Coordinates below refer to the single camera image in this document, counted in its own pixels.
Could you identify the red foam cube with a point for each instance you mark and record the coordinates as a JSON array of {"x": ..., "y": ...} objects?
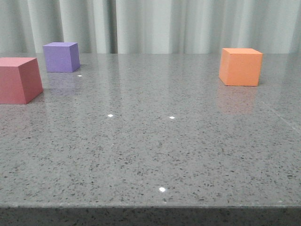
[{"x": 20, "y": 80}]

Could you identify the purple foam cube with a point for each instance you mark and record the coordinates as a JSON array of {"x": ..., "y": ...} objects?
[{"x": 61, "y": 57}]

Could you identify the pale green curtain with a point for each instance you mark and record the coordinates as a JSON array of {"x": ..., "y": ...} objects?
[{"x": 152, "y": 26}]

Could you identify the orange foam cube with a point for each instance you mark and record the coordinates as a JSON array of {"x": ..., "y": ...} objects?
[{"x": 240, "y": 66}]

